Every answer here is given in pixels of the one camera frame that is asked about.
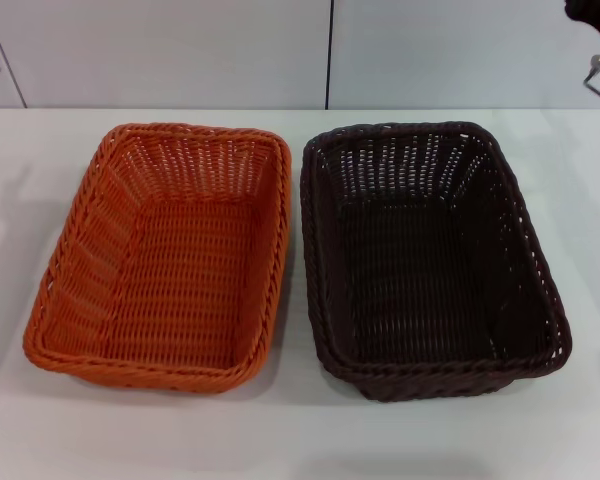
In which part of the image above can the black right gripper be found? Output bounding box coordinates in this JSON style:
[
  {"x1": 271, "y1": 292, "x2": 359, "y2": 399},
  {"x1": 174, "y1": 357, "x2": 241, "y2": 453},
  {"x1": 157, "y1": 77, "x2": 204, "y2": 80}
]
[{"x1": 565, "y1": 0, "x2": 600, "y2": 36}]

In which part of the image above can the orange woven basket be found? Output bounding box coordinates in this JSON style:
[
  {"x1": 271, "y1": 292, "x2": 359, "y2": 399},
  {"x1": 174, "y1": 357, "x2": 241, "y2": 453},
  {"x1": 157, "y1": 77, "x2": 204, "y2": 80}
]
[{"x1": 22, "y1": 121, "x2": 295, "y2": 399}]

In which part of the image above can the dark brown woven basket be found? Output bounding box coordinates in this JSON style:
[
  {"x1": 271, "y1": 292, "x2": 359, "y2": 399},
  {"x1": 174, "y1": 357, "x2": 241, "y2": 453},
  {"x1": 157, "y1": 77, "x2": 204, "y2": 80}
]
[{"x1": 299, "y1": 119, "x2": 574, "y2": 401}]

